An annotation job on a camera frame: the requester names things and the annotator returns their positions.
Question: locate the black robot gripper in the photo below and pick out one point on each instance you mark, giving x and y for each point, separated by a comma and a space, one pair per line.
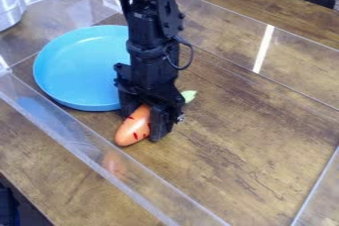
146, 81

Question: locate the orange toy carrot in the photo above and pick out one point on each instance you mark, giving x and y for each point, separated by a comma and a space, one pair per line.
135, 128

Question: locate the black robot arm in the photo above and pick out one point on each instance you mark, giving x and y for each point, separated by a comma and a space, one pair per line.
154, 22

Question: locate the blue round plastic tray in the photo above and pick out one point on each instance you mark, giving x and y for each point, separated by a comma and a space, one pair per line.
74, 67

